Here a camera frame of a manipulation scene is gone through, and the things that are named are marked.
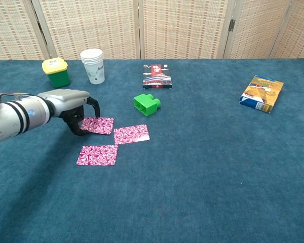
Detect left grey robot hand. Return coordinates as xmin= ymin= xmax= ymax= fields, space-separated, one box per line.
xmin=37 ymin=89 xmax=101 ymax=136

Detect pink patterned packet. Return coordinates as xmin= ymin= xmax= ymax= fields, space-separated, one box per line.
xmin=76 ymin=145 xmax=119 ymax=167
xmin=113 ymin=124 xmax=151 ymax=145
xmin=80 ymin=116 xmax=115 ymax=136

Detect white paper cups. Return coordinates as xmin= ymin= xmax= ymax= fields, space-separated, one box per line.
xmin=80 ymin=49 xmax=106 ymax=85

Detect green bin with yellow lid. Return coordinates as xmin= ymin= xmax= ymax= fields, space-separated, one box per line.
xmin=42 ymin=57 xmax=71 ymax=89

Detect woven folding screen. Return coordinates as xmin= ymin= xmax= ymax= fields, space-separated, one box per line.
xmin=0 ymin=0 xmax=304 ymax=61

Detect green toy brick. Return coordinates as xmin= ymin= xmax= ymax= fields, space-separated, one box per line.
xmin=133 ymin=93 xmax=162 ymax=117

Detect red dark snack box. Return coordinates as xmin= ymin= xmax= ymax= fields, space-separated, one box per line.
xmin=142 ymin=64 xmax=173 ymax=90

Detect blue felt table cloth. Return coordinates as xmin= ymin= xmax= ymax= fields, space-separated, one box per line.
xmin=0 ymin=58 xmax=304 ymax=243

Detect orange snack box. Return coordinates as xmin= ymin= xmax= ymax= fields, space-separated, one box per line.
xmin=239 ymin=74 xmax=284 ymax=114

